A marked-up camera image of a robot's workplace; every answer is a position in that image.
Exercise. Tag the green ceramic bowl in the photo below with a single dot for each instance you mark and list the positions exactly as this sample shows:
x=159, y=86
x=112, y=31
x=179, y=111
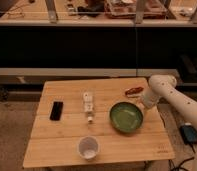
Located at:
x=125, y=117

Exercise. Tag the white paper cup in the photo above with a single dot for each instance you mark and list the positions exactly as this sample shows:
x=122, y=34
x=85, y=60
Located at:
x=88, y=147

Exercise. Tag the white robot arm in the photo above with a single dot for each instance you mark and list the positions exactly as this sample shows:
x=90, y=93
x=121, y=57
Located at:
x=163, y=86

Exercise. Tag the dark tools on shelf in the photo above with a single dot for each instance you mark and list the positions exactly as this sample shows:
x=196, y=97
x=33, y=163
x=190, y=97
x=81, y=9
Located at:
x=93, y=8

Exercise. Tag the cluttered tray on shelf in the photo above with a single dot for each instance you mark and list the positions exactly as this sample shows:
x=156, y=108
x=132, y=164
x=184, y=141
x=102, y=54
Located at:
x=127, y=8

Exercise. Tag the blue black power adapter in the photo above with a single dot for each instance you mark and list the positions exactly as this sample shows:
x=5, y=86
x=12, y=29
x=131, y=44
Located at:
x=188, y=134

